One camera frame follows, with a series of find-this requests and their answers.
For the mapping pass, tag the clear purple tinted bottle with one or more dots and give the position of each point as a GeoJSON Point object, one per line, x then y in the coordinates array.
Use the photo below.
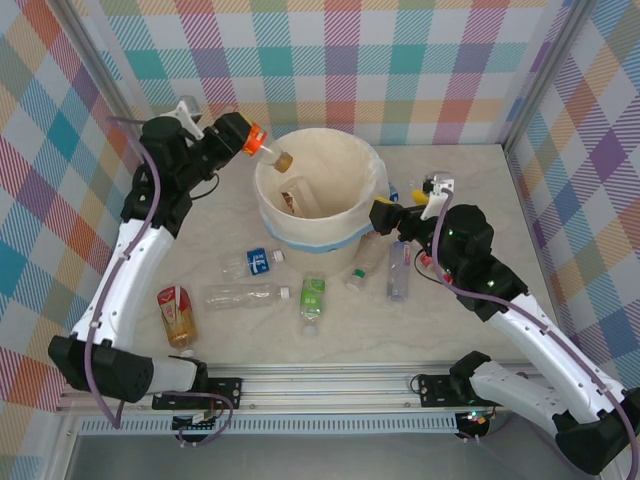
{"type": "Point", "coordinates": [398, 275]}

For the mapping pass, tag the small bottle orange label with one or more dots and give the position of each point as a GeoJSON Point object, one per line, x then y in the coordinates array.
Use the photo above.
{"type": "Point", "coordinates": [255, 140]}

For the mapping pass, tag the clear bottle white cap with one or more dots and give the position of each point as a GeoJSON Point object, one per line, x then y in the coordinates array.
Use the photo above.
{"type": "Point", "coordinates": [240, 296]}

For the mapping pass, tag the tea bottle red label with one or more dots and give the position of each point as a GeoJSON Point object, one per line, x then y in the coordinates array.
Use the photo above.
{"type": "Point", "coordinates": [175, 315]}

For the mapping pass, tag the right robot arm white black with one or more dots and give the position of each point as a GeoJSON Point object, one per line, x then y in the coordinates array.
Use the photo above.
{"type": "Point", "coordinates": [530, 335]}

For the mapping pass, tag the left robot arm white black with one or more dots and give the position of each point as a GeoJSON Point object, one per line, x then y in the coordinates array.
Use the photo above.
{"type": "Point", "coordinates": [142, 265]}

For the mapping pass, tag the white bucket bin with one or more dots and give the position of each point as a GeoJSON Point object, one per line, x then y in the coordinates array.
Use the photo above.
{"type": "Point", "coordinates": [320, 232]}

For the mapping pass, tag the beige round bin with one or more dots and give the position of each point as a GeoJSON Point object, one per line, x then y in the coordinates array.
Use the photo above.
{"type": "Point", "coordinates": [320, 260]}

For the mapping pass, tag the small bottle blue cap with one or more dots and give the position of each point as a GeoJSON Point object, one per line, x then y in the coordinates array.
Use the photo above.
{"type": "Point", "coordinates": [393, 191]}

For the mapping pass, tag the small red cap bottle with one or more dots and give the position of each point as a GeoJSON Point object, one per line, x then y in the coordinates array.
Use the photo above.
{"type": "Point", "coordinates": [425, 259]}

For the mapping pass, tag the clear bottle red label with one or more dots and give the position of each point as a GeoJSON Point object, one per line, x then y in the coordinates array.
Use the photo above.
{"type": "Point", "coordinates": [292, 200]}

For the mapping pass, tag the clear bottle green label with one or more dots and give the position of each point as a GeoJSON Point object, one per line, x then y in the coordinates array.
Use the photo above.
{"type": "Point", "coordinates": [311, 300]}

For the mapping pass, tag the clear bottle blue label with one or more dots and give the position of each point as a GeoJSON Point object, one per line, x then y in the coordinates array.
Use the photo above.
{"type": "Point", "coordinates": [257, 261]}

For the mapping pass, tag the small circuit board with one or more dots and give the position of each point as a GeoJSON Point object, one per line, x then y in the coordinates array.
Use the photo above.
{"type": "Point", "coordinates": [475, 417]}
{"type": "Point", "coordinates": [195, 419]}

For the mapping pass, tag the aluminium frame post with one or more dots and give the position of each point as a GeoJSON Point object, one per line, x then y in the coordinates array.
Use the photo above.
{"type": "Point", "coordinates": [545, 75]}
{"type": "Point", "coordinates": [100, 75]}

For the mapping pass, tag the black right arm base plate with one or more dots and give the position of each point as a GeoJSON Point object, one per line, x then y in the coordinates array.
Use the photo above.
{"type": "Point", "coordinates": [435, 390]}

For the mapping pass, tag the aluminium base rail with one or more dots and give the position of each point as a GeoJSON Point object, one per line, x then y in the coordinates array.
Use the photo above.
{"type": "Point", "coordinates": [325, 387]}

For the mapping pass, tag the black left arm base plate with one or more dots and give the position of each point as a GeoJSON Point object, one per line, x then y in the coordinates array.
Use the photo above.
{"type": "Point", "coordinates": [225, 390]}

